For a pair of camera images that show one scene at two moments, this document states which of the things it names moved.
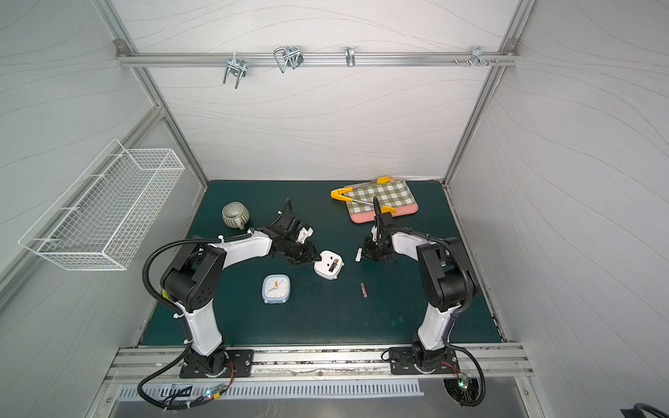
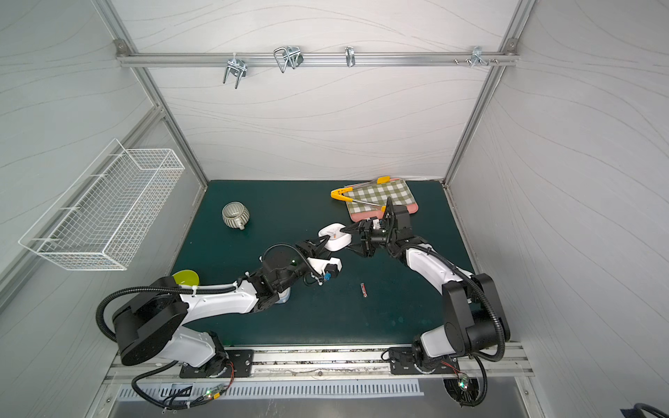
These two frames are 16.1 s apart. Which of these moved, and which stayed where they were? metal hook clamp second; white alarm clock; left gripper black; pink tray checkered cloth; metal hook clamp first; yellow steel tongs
Moved: white alarm clock; left gripper black
Stayed: yellow steel tongs; metal hook clamp second; metal hook clamp first; pink tray checkered cloth
